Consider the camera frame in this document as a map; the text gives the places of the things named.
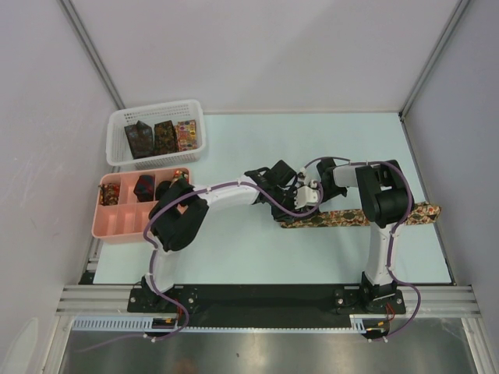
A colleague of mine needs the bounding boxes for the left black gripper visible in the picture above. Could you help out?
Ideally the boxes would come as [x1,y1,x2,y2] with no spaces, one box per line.
[268,187,304,224]

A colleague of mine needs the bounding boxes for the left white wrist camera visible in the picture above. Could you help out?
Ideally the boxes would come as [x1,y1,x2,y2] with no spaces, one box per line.
[294,181,320,210]

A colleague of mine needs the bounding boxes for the navy red striped rolled tie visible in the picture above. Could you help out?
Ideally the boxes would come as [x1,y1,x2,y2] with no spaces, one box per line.
[133,175,155,203]

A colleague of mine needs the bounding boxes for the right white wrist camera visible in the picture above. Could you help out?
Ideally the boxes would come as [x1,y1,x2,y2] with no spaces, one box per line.
[297,167,317,189]

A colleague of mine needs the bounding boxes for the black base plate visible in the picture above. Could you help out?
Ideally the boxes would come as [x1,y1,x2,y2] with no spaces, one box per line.
[128,284,406,326]

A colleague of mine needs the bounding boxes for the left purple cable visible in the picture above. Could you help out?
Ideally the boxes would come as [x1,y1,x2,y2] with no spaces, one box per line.
[76,177,324,354]

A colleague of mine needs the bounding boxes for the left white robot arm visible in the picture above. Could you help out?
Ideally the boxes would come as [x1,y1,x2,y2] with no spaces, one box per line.
[143,161,320,312]

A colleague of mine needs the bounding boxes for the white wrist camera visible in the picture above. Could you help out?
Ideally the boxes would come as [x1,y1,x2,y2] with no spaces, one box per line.
[297,167,317,189]
[294,181,320,210]

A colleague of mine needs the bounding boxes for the pink compartment tray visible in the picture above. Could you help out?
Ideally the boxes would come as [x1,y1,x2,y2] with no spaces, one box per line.
[92,168,191,244]

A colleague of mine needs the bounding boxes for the white plastic basket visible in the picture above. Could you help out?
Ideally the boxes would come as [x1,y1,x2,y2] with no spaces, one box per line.
[106,99,207,169]

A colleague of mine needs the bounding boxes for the red gold rolled tie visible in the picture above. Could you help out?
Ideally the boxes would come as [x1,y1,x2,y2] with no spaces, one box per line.
[99,183,120,206]

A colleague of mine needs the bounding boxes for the white cable duct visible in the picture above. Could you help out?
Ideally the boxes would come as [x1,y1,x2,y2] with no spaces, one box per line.
[72,315,387,334]

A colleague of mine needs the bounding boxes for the dark floral folded tie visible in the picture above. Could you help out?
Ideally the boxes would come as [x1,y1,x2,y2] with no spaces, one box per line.
[124,121,154,159]

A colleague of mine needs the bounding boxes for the red colourful folded tie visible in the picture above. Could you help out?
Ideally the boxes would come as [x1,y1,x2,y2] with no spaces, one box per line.
[175,120,197,152]

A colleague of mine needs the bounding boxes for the brown patterned long tie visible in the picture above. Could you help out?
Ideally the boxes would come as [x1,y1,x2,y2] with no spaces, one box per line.
[281,202,442,228]

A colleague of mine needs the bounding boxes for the dark brown folded tie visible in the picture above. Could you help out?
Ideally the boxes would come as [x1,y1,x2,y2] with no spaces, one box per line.
[154,121,178,156]

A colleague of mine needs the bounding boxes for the aluminium frame rail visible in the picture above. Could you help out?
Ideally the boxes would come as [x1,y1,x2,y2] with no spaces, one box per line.
[55,285,481,318]

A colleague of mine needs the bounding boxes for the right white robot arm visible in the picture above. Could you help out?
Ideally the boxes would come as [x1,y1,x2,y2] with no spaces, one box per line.
[317,157,414,312]

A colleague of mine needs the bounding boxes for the black rolled tie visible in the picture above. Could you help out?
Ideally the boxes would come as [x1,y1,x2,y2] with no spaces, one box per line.
[154,181,171,201]

